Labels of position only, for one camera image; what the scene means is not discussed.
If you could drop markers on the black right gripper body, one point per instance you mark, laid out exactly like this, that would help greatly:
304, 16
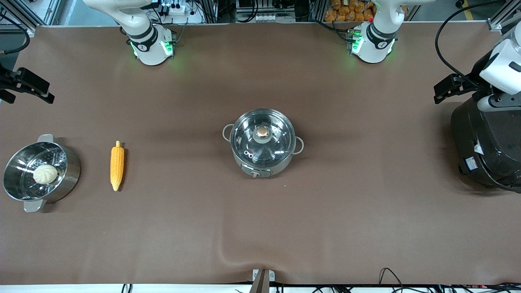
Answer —
9, 81

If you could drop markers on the pile of orange snack packs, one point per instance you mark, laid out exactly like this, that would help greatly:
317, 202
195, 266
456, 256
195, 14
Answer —
346, 12

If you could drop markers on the stainless steel steamer pot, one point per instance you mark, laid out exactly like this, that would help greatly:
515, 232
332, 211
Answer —
24, 185

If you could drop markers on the large black round appliance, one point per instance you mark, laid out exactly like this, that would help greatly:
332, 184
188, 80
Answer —
488, 146

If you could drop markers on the yellow corn cob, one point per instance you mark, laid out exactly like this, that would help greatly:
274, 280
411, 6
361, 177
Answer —
117, 167

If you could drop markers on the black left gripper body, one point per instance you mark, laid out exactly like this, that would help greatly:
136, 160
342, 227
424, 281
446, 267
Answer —
472, 76

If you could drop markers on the glass pot lid with knob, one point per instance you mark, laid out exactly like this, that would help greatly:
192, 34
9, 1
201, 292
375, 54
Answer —
281, 138

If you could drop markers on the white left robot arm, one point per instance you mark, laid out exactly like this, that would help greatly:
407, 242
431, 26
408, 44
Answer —
372, 44

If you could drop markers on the white steamed bun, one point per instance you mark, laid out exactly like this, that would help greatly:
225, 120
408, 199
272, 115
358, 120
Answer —
44, 174

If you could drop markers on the brown table mat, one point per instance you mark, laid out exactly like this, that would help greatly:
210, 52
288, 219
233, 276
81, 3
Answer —
260, 228

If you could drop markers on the grey metal table clamp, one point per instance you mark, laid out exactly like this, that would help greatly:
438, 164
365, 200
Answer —
262, 280

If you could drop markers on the aluminium frame profile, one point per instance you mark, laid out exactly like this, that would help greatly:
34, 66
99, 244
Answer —
24, 14
502, 18

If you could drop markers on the white power strip with plugs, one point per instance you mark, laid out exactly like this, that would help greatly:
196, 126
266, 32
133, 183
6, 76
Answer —
179, 10

